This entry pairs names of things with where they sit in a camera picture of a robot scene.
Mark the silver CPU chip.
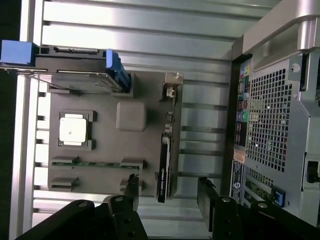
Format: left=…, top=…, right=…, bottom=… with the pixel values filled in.
left=59, top=113, right=87, bottom=146

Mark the green RAM stick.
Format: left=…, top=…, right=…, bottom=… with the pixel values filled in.
left=51, top=161, right=123, bottom=168

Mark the black open PC case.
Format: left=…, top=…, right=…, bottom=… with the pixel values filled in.
left=228, top=0, right=320, bottom=216

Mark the grey plastic parts rack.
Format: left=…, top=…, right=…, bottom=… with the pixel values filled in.
left=46, top=71, right=185, bottom=201

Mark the hard disk in blue caddy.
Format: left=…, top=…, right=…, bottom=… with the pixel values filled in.
left=0, top=39, right=132, bottom=95

